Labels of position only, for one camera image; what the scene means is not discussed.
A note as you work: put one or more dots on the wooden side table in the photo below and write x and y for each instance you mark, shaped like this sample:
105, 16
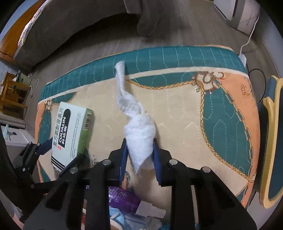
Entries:
13, 97

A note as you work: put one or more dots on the white paper towel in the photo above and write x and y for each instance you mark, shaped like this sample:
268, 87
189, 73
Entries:
139, 132

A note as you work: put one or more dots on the printed blanket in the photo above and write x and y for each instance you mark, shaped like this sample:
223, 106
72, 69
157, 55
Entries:
28, 31

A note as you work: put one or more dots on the crumpled white tissue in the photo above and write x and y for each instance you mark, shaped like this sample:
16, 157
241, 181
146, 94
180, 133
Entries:
152, 224

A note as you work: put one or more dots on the white green medicine box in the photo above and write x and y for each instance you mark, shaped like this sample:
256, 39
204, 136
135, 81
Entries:
68, 132

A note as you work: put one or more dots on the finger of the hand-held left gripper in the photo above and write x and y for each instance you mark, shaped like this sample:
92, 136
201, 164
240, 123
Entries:
79, 159
45, 146

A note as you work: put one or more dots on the white cabinet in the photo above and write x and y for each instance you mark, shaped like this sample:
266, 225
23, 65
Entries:
15, 141

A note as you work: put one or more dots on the blue face mask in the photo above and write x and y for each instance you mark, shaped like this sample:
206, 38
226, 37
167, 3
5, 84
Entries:
116, 217

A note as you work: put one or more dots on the printed plastic wrapper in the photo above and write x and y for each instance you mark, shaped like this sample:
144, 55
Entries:
129, 180

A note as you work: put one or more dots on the white power adapter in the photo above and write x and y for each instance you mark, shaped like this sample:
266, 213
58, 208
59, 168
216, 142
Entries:
243, 58

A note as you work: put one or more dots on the white air purifier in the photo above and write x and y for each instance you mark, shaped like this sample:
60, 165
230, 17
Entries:
243, 15

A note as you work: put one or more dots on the small white paper box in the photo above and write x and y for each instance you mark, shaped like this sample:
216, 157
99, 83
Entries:
150, 209

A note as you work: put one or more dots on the bed with grey-brown cover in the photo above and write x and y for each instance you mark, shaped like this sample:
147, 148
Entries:
66, 26

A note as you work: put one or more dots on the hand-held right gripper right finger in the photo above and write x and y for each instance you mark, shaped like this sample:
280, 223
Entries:
157, 161

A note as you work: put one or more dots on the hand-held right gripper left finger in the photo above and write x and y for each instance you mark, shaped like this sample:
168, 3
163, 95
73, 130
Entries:
123, 159

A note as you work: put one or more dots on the patterned quilted cushion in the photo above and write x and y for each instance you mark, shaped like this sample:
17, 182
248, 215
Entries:
181, 123

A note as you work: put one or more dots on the wooden headboard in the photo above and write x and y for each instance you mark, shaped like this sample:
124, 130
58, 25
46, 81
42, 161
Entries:
13, 39

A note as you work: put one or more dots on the teal bin with yellow rim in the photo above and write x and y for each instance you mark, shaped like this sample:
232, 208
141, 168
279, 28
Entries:
274, 137

